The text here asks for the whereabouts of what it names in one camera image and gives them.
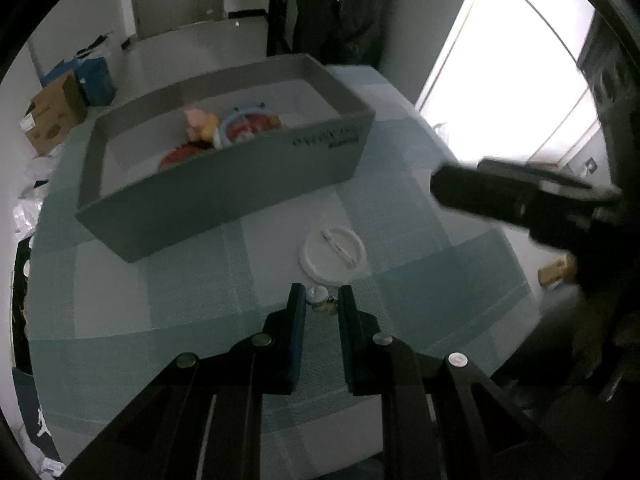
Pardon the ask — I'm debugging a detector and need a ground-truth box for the brown cardboard box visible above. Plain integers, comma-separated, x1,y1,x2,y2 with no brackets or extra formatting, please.
21,71,90,157

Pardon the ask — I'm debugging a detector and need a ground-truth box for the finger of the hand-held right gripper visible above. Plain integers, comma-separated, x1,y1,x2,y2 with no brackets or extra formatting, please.
431,157,541,233

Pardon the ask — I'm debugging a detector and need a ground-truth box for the small glass bottle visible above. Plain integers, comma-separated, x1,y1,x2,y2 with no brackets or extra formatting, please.
307,285,338,316

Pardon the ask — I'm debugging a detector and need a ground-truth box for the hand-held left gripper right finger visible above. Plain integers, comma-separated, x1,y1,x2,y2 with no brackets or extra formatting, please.
337,284,566,480

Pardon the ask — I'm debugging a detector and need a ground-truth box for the black coat rack post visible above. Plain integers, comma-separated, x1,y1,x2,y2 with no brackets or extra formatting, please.
266,0,296,57

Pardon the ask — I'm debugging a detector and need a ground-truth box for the pile of white plastic bags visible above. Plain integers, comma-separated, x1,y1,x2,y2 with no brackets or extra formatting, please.
10,155,57,241

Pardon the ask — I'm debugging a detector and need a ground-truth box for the bright window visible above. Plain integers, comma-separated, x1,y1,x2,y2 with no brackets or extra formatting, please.
415,0,616,171

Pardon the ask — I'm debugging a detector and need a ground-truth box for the grey cardboard box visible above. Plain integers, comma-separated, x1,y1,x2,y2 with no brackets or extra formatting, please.
75,52,377,263

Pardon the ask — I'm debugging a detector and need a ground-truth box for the dark hanging jacket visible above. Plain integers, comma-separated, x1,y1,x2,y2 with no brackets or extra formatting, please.
287,0,401,66

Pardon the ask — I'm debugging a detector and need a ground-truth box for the plush doll with blue ring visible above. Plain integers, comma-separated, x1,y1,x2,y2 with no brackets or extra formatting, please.
220,104,282,150

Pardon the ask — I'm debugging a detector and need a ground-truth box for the red round badge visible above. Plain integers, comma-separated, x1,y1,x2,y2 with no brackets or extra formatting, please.
159,144,213,173

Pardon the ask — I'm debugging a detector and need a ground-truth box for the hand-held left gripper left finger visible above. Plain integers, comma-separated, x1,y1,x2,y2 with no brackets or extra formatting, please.
65,282,307,480

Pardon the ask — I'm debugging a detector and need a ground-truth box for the small tan object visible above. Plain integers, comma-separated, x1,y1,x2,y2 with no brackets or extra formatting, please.
537,255,577,289

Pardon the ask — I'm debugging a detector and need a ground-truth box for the blue paper bag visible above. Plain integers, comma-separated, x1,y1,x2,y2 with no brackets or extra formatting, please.
75,56,118,107

